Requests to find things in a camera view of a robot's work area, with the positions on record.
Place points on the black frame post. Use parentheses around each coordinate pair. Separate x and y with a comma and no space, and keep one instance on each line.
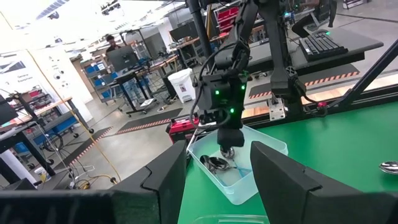
(199,31)

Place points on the black keyboard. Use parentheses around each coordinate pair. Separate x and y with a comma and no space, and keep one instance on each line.
(323,46)

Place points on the translucent white plastic bin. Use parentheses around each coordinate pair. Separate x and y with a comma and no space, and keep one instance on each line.
(239,193)

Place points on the white trash bin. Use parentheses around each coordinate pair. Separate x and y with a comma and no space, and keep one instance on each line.
(182,87)

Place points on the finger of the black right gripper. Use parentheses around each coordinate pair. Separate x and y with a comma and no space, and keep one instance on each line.
(237,137)
(224,137)

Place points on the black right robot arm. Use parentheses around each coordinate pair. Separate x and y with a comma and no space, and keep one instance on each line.
(273,46)

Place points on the wooden table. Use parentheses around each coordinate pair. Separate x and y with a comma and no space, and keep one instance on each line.
(258,111)

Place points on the hazard-striped black floor mat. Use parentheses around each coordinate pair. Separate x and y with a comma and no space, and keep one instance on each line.
(149,119)
(326,73)
(90,144)

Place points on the person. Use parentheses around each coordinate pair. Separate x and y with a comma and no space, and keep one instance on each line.
(111,45)
(306,25)

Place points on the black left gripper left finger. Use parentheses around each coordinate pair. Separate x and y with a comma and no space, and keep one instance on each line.
(158,193)

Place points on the black table frame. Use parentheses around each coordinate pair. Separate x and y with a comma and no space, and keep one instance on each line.
(357,102)

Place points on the wooden-top workbench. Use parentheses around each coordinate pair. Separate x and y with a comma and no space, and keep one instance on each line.
(46,107)

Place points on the clear plastic bin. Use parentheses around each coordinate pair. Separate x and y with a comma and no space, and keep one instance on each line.
(230,219)

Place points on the grey desk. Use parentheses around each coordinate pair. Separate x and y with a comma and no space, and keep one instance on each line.
(357,43)

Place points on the green table mat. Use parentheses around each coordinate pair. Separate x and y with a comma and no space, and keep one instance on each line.
(342,140)

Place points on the black computer monitor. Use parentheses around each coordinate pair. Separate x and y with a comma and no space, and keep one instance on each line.
(122,59)

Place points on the white pillar with signs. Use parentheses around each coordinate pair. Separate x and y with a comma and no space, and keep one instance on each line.
(71,81)

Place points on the black diagonal strut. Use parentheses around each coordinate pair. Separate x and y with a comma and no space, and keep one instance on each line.
(373,71)

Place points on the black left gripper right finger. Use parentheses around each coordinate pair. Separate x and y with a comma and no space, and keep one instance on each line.
(289,199)

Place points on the shelf with blue bins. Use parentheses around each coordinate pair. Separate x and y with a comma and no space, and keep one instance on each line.
(99,82)

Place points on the red power unit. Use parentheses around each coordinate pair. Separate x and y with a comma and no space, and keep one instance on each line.
(182,129)

